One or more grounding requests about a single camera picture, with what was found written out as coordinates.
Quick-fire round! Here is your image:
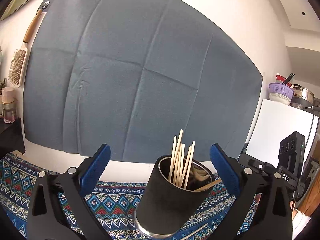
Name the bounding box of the black cylindrical utensil holder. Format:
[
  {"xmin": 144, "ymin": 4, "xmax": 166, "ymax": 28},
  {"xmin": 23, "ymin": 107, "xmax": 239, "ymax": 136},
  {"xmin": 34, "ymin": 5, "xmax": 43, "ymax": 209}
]
[{"xmin": 134, "ymin": 155, "xmax": 215, "ymax": 239}]

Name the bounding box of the white refrigerator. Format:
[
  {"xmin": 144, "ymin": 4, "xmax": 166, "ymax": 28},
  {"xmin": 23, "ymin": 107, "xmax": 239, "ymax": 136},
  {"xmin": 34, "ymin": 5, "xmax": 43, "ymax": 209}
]
[{"xmin": 243, "ymin": 97, "xmax": 320, "ymax": 168}]

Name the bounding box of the dark side shelf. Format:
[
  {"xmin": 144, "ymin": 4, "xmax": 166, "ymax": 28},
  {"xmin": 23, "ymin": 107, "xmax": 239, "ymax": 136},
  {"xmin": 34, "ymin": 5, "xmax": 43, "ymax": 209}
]
[{"xmin": 0, "ymin": 118, "xmax": 25, "ymax": 158}]

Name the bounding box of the patterned blue tablecloth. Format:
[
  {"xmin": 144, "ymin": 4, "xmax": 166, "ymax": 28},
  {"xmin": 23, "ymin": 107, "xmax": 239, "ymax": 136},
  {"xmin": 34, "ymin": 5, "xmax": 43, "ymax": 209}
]
[{"xmin": 0, "ymin": 151, "xmax": 263, "ymax": 240}]

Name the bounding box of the grey backdrop cloth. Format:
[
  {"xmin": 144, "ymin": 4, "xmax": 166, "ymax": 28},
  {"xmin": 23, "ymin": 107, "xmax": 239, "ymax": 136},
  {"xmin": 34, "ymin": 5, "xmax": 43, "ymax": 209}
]
[{"xmin": 23, "ymin": 0, "xmax": 263, "ymax": 163}]

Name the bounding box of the wooden hairbrush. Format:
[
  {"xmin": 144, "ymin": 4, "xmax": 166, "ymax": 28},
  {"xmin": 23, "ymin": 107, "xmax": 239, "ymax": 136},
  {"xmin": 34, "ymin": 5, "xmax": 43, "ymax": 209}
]
[{"xmin": 8, "ymin": 1, "xmax": 50, "ymax": 87}]

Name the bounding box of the pink lidded jar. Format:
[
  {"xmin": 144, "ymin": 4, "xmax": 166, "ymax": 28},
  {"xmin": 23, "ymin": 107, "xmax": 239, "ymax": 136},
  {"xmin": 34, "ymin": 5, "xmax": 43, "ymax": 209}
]
[{"xmin": 1, "ymin": 87, "xmax": 17, "ymax": 124}]

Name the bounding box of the red bowl with chopsticks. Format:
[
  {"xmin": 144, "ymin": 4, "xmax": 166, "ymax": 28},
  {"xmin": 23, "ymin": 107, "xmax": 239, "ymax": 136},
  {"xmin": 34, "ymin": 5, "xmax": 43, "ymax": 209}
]
[{"xmin": 276, "ymin": 73, "xmax": 295, "ymax": 87}]

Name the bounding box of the black camera box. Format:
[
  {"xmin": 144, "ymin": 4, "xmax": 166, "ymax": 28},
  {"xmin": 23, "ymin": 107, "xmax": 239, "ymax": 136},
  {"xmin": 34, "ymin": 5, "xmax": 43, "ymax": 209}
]
[{"xmin": 278, "ymin": 131, "xmax": 305, "ymax": 178}]

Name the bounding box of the purple colander bowl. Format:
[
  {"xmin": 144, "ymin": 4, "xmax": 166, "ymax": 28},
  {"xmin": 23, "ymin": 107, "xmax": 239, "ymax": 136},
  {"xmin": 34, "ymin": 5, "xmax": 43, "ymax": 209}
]
[{"xmin": 268, "ymin": 82, "xmax": 293, "ymax": 106}]

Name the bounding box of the wooden chopstick diagonal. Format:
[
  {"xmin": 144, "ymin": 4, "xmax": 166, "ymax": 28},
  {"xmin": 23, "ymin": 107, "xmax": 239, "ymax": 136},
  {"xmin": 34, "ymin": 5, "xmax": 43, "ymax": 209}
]
[{"xmin": 183, "ymin": 141, "xmax": 195, "ymax": 189}]

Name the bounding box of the steel pot with lid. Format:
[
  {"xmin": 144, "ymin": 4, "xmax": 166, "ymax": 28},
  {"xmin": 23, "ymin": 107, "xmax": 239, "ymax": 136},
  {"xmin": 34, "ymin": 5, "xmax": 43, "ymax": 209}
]
[{"xmin": 291, "ymin": 84, "xmax": 314, "ymax": 109}]

